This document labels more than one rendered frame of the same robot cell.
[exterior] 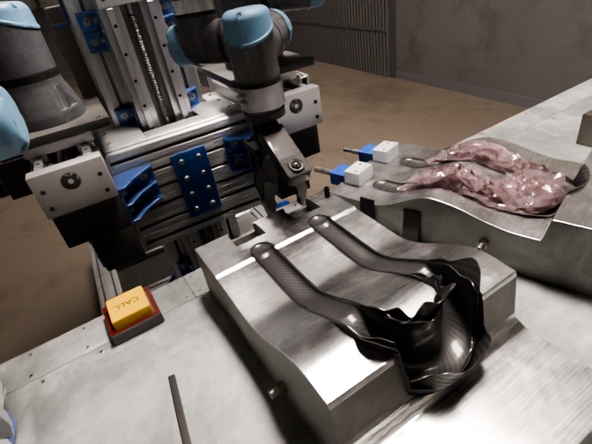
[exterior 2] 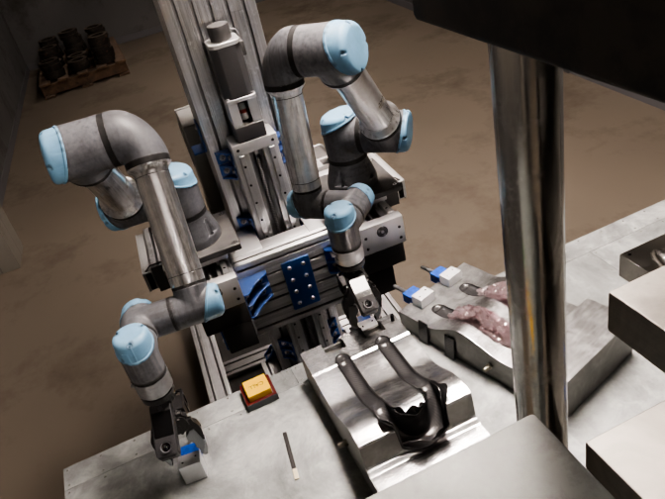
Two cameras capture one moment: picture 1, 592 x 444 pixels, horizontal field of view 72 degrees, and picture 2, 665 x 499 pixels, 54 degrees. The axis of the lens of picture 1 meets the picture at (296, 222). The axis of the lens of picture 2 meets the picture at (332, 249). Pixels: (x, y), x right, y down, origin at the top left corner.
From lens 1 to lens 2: 0.98 m
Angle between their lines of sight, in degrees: 10
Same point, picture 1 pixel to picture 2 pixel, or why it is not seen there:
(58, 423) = (223, 451)
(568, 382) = not seen: hidden behind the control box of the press
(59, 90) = (206, 222)
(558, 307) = not seen: hidden behind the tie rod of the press
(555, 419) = not seen: hidden behind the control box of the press
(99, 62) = (228, 183)
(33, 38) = (194, 192)
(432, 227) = (462, 349)
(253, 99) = (341, 259)
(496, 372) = (453, 444)
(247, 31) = (338, 225)
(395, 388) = (395, 445)
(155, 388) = (275, 438)
